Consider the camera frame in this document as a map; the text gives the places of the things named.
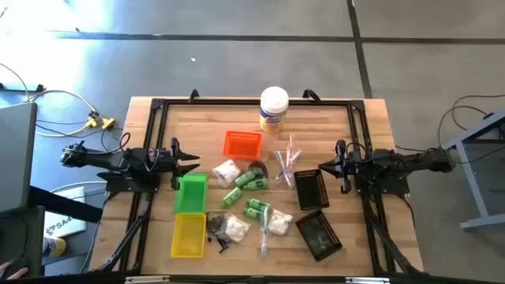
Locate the yellow plastic basket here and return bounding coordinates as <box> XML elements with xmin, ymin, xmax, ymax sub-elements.
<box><xmin>170</xmin><ymin>212</ymin><xmax>208</xmax><ymax>260</ymax></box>

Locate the person's yellow shoe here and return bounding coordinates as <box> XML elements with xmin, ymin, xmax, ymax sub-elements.
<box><xmin>42</xmin><ymin>236</ymin><xmax>67</xmax><ymax>258</ymax></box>

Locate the orange plastic basket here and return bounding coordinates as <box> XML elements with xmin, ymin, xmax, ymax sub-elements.
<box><xmin>223</xmin><ymin>130</ymin><xmax>264</xmax><ymax>161</ymax></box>

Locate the white floor cable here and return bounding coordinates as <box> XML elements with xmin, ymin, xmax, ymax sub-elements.
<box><xmin>25</xmin><ymin>89</ymin><xmax>104</xmax><ymax>138</ymax></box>

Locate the Lysol wipes canister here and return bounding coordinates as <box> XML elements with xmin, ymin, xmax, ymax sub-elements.
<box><xmin>259</xmin><ymin>85</ymin><xmax>290</xmax><ymax>134</ymax></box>

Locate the clear bag of cotton balls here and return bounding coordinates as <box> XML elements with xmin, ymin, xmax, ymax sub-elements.
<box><xmin>270</xmin><ymin>208</ymin><xmax>294</xmax><ymax>237</ymax></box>
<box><xmin>223</xmin><ymin>214</ymin><xmax>252</xmax><ymax>243</ymax></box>
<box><xmin>211</xmin><ymin>159</ymin><xmax>242</xmax><ymax>189</ymax></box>

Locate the clear bag of black combs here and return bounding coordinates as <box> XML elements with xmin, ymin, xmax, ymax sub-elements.
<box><xmin>205</xmin><ymin>212</ymin><xmax>230</xmax><ymax>244</ymax></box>

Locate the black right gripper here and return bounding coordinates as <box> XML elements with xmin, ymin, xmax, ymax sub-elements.
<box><xmin>318</xmin><ymin>139</ymin><xmax>372</xmax><ymax>195</ymax></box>

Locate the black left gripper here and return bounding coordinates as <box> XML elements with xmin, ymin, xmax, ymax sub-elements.
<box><xmin>151</xmin><ymin>136</ymin><xmax>201</xmax><ymax>191</ymax></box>

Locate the blue toothbrush in clear bag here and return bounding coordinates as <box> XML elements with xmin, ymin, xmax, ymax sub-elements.
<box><xmin>259</xmin><ymin>204</ymin><xmax>273</xmax><ymax>258</ymax></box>

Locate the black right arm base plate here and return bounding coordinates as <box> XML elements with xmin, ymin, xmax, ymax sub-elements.
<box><xmin>352</xmin><ymin>173</ymin><xmax>411</xmax><ymax>197</ymax></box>

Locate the white printed box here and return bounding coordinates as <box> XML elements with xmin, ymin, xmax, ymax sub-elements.
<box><xmin>43</xmin><ymin>186</ymin><xmax>88</xmax><ymax>238</ymax></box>

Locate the black floor cable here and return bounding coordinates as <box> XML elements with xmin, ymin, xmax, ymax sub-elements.
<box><xmin>436</xmin><ymin>93</ymin><xmax>505</xmax><ymax>166</ymax></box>

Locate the green plastic basket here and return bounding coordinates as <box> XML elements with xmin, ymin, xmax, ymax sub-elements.
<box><xmin>174</xmin><ymin>173</ymin><xmax>209</xmax><ymax>215</ymax></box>

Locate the person's hand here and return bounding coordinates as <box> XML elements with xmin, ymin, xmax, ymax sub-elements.
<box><xmin>0</xmin><ymin>260</ymin><xmax>29</xmax><ymax>280</ymax></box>

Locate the silver frame bracket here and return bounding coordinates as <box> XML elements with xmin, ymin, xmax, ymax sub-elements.
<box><xmin>125</xmin><ymin>275</ymin><xmax>170</xmax><ymax>284</ymax></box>
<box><xmin>345</xmin><ymin>277</ymin><xmax>391</xmax><ymax>284</ymax></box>

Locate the black plastic slotted basket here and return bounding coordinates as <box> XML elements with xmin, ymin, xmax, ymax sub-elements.
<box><xmin>294</xmin><ymin>168</ymin><xmax>331</xmax><ymax>211</ymax></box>
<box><xmin>294</xmin><ymin>209</ymin><xmax>343</xmax><ymax>263</ymax></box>

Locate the grey metal stand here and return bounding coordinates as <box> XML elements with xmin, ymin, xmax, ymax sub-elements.
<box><xmin>441</xmin><ymin>110</ymin><xmax>505</xmax><ymax>232</ymax></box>

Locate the green Pert shampoo bottle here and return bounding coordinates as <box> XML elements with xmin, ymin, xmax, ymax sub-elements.
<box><xmin>245</xmin><ymin>198</ymin><xmax>272</xmax><ymax>211</ymax></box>
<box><xmin>220</xmin><ymin>186</ymin><xmax>244</xmax><ymax>209</ymax></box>
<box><xmin>242</xmin><ymin>207</ymin><xmax>264</xmax><ymax>222</ymax></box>
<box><xmin>242</xmin><ymin>177</ymin><xmax>270</xmax><ymax>192</ymax></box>
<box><xmin>234</xmin><ymin>168</ymin><xmax>262</xmax><ymax>189</ymax></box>

